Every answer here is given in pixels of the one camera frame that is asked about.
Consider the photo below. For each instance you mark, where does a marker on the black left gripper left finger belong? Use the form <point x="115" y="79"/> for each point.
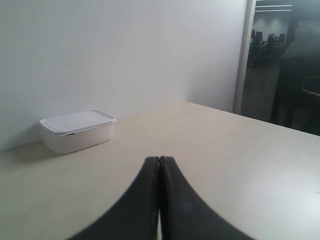
<point x="135" y="215"/>

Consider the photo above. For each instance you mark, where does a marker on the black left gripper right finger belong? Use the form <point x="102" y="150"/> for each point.
<point x="183" y="214"/>

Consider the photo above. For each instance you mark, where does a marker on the white lidded plastic container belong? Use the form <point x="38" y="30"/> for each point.
<point x="73" y="132"/>

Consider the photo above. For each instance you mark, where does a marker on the white partition edge post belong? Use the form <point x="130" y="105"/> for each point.
<point x="244" y="53"/>

